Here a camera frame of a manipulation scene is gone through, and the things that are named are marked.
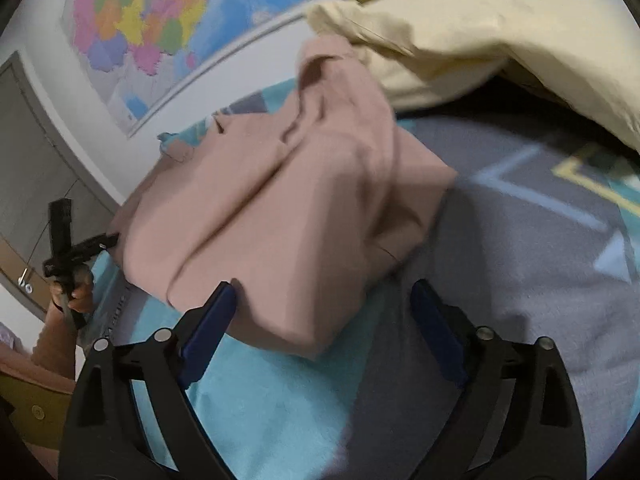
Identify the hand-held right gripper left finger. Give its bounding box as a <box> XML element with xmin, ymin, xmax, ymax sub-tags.
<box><xmin>57</xmin><ymin>280</ymin><xmax>238</xmax><ymax>480</ymax></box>

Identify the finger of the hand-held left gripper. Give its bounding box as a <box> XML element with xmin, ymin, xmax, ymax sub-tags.
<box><xmin>74</xmin><ymin>232</ymin><xmax>121</xmax><ymax>261</ymax></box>

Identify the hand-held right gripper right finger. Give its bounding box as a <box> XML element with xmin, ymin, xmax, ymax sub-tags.
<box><xmin>407</xmin><ymin>279</ymin><xmax>587</xmax><ymax>480</ymax></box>

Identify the pink zippered jacket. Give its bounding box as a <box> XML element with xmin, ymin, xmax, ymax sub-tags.
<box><xmin>109</xmin><ymin>35</ymin><xmax>458</xmax><ymax>361</ymax></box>

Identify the person's left forearm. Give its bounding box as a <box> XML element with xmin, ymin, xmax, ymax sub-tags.
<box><xmin>0</xmin><ymin>307</ymin><xmax>83</xmax><ymax>461</ymax></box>

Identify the person's left hand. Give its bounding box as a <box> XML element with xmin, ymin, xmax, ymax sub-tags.
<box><xmin>50</xmin><ymin>269</ymin><xmax>96</xmax><ymax>316</ymax></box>

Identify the grey door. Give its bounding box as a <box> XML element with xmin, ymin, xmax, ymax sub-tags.
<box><xmin>0</xmin><ymin>52</ymin><xmax>121</xmax><ymax>321</ymax></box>

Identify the teal grey printed blanket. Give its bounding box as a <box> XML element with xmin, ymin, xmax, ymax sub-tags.
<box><xmin>75</xmin><ymin>77</ymin><xmax>640</xmax><ymax>480</ymax></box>

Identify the cream cloth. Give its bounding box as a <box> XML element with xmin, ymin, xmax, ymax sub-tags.
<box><xmin>305</xmin><ymin>0</ymin><xmax>640</xmax><ymax>153</ymax></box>

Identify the wall map poster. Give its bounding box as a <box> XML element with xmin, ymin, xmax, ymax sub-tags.
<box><xmin>60</xmin><ymin>0</ymin><xmax>436</xmax><ymax>138</ymax></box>

